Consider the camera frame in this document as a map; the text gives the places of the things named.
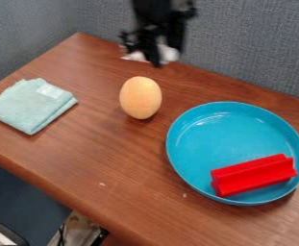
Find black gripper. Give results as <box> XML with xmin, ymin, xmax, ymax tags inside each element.
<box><xmin>119</xmin><ymin>0</ymin><xmax>196</xmax><ymax>68</ymax></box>

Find white toothpaste tube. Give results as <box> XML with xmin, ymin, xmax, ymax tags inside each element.
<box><xmin>120</xmin><ymin>44</ymin><xmax>180</xmax><ymax>64</ymax></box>

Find blue round plate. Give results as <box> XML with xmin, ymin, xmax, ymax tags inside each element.
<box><xmin>166</xmin><ymin>102</ymin><xmax>299</xmax><ymax>206</ymax></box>

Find light blue folded cloth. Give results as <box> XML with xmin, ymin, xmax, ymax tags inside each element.
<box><xmin>0</xmin><ymin>78</ymin><xmax>77</xmax><ymax>135</ymax></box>

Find orange egg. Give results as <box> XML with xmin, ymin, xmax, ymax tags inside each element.
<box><xmin>119</xmin><ymin>76</ymin><xmax>162</xmax><ymax>119</ymax></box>

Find red plastic block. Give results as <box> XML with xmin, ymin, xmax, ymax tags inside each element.
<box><xmin>211</xmin><ymin>154</ymin><xmax>298</xmax><ymax>197</ymax></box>

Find grey object under table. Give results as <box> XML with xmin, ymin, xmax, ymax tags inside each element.
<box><xmin>48</xmin><ymin>211</ymin><xmax>109</xmax><ymax>246</ymax></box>

